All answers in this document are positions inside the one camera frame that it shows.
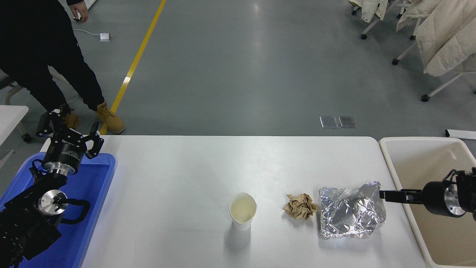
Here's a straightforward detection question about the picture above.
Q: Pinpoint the person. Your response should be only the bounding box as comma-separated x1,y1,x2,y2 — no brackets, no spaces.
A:
0,0,126,135

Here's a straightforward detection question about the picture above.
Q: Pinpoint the tan paper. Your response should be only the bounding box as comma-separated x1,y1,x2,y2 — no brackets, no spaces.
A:
283,193,318,220

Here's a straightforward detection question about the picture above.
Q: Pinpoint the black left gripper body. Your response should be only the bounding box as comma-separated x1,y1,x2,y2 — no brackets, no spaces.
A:
42,133,89,170

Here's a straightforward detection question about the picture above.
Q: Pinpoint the large pale plastic bin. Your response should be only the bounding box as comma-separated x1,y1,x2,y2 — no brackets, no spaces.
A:
379,137,476,268

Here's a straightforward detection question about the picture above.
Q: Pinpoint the white-legged rolling chair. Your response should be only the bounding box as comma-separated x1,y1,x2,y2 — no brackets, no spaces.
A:
391,39,476,103
409,17,422,40
351,0,409,40

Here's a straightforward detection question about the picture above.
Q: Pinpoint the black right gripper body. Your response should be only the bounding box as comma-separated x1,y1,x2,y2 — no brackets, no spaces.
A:
422,181,449,216

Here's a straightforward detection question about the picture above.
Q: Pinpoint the white power adapter with cable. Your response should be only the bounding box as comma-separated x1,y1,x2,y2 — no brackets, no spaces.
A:
73,28,112,42

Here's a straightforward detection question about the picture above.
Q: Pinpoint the person's left hand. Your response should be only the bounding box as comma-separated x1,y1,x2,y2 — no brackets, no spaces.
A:
70,0,89,22

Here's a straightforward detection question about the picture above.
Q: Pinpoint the white flat bar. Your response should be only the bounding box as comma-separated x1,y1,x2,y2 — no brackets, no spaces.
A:
445,129,476,140

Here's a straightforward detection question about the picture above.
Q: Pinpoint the blue plastic tray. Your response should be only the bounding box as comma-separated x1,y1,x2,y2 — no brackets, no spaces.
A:
0,153,116,268

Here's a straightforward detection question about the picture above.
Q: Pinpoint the silver foil tray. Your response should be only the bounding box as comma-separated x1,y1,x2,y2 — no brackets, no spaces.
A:
319,181,386,239

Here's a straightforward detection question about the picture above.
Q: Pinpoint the white paper cup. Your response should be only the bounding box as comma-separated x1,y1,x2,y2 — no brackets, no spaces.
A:
229,192,257,231

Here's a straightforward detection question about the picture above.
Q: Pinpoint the small white table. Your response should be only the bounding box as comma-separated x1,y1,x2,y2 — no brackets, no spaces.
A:
0,105,32,143

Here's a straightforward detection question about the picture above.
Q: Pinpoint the large cream padded coat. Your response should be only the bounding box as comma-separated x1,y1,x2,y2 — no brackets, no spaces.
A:
415,0,476,77

